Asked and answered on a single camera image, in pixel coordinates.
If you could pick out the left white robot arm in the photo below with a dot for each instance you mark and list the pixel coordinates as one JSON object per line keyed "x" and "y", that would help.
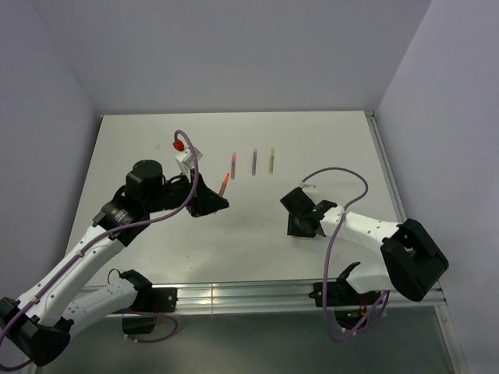
{"x": 42, "y": 321}

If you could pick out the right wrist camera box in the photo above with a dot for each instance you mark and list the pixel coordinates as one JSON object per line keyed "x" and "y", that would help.
{"x": 307, "y": 187}

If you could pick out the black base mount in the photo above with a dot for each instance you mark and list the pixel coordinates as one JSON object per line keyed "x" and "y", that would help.
{"x": 327, "y": 294}
{"x": 150, "y": 305}

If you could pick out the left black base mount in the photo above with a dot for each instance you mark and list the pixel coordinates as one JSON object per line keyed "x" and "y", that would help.
{"x": 150, "y": 305}

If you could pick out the aluminium rail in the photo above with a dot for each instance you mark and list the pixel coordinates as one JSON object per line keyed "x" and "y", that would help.
{"x": 255, "y": 297}
{"x": 385, "y": 165}

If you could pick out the yellow highlighter pen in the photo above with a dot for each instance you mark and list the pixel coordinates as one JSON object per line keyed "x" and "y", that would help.
{"x": 271, "y": 161}

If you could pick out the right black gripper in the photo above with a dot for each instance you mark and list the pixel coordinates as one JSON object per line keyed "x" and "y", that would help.
{"x": 293, "y": 230}

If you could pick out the orange highlighter pen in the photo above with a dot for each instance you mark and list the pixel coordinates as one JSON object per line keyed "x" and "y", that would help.
{"x": 224, "y": 185}

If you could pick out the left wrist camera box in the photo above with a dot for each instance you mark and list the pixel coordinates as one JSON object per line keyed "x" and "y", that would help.
{"x": 184, "y": 158}

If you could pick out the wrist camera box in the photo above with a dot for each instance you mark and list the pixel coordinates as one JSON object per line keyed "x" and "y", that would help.
{"x": 184, "y": 158}
{"x": 307, "y": 187}

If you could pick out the purple highlighter pen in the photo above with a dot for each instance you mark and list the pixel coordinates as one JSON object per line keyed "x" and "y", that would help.
{"x": 254, "y": 162}

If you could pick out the red highlighter pen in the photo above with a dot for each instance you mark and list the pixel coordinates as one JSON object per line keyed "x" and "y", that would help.
{"x": 233, "y": 165}

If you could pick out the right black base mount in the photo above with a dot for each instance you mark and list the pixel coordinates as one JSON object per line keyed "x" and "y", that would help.
{"x": 327, "y": 294}

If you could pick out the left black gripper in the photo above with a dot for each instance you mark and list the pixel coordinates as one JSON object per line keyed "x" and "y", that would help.
{"x": 205, "y": 201}

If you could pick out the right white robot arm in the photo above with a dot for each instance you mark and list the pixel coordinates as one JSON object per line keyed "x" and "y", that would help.
{"x": 400, "y": 256}

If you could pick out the aluminium front rail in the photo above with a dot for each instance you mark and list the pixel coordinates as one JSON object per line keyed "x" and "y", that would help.
{"x": 255, "y": 297}

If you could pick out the aluminium right side rail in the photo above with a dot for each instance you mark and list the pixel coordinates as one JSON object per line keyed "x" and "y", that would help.
{"x": 385, "y": 165}

